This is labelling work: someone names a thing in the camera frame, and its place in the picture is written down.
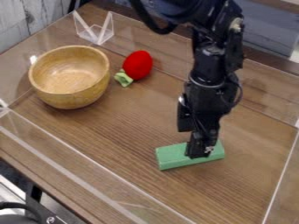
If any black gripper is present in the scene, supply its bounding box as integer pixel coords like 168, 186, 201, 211
177, 74, 241, 159

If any green rectangular block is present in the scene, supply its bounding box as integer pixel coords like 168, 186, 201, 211
155, 142, 225, 171

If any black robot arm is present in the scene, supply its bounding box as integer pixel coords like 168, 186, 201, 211
128, 0, 244, 158

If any brown wooden bowl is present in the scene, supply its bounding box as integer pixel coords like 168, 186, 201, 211
28, 45, 109, 109

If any red toy strawberry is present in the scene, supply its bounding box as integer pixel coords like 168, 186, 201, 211
115, 50, 153, 88

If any clear acrylic front wall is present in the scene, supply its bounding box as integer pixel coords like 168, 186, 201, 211
0, 102, 195, 224

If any clear acrylic corner bracket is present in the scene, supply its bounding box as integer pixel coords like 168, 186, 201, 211
72, 11, 115, 46

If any black metal clamp bracket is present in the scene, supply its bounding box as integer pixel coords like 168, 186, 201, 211
25, 184, 68, 224

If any black cable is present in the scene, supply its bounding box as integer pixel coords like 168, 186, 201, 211
0, 200, 40, 224

